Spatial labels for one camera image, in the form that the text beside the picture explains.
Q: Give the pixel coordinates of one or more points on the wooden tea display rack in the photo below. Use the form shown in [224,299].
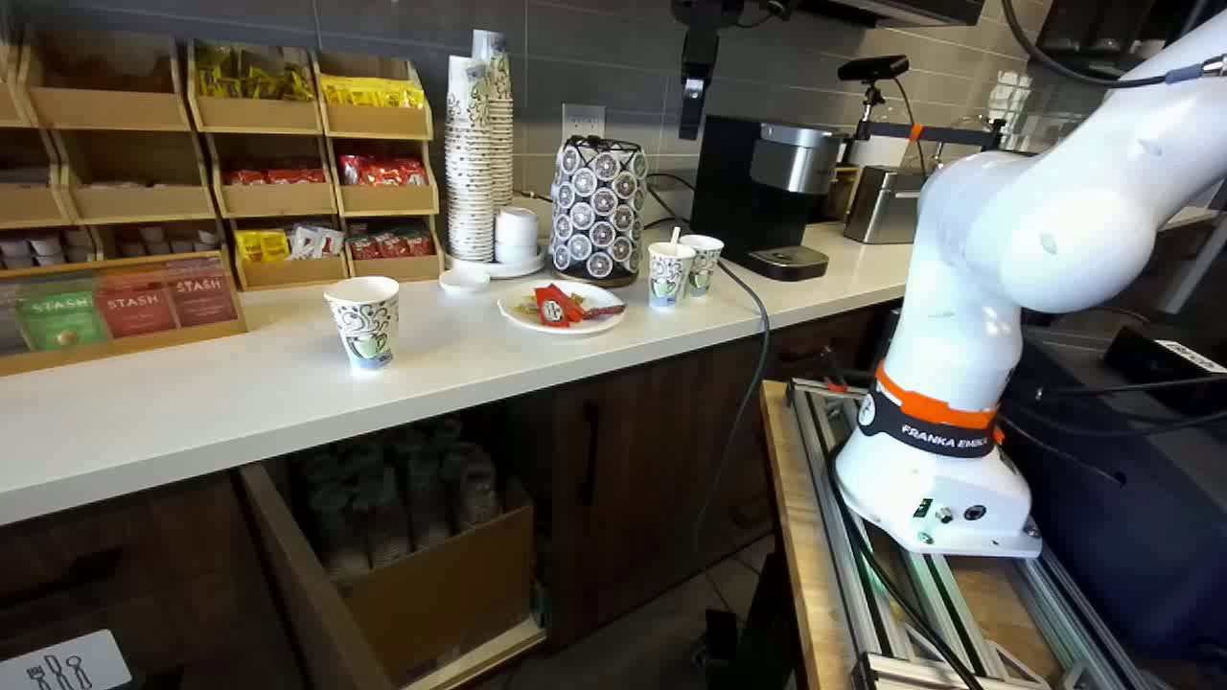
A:
[153,182]

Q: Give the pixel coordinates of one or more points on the paper cup behind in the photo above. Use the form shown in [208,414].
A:
[707,251]

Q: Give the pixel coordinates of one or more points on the stack of white lids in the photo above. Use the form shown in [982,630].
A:
[514,234]

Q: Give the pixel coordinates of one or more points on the paper cup with stirrer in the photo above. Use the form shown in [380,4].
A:
[670,271]

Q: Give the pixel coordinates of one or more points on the patterned paper cup front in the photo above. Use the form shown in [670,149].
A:
[367,320]

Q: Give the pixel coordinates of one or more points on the white plate with food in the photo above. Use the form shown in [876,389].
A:
[562,308]

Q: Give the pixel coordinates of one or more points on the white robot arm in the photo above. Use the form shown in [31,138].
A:
[1003,234]

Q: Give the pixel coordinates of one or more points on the patterned pod carousel holder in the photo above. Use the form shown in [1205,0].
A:
[596,209]

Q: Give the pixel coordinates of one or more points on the white label sign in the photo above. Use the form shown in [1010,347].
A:
[89,659]

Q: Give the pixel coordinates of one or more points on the black coffee machine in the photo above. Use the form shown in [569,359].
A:
[756,190]

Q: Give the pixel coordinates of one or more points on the tall stack of paper cups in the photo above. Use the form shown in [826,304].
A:
[476,144]

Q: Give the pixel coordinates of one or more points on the wooden cabinet door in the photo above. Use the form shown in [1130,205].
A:
[310,587]

